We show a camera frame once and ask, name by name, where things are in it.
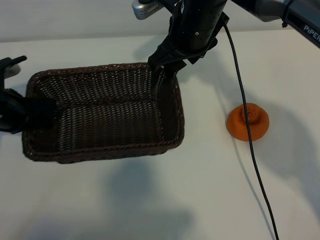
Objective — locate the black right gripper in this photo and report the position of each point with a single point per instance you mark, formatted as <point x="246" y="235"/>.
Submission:
<point x="197" y="27"/>

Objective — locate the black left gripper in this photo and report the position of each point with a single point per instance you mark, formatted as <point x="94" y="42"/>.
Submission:
<point x="11" y="112"/>

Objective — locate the dark brown wicker basket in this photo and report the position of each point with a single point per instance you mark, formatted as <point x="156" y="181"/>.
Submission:
<point x="107" y="117"/>

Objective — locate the orange fruit with stem knob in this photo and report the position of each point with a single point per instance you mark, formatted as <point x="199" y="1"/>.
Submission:
<point x="237" y="125"/>

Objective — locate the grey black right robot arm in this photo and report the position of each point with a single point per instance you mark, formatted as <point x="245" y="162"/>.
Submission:
<point x="270" y="10"/>

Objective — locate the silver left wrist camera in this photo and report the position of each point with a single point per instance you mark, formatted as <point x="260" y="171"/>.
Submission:
<point x="12" y="71"/>

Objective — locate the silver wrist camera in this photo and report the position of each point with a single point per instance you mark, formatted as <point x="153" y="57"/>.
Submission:
<point x="12" y="71"/>
<point x="145" y="8"/>

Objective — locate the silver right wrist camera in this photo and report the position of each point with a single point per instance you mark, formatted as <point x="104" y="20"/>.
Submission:
<point x="145" y="8"/>

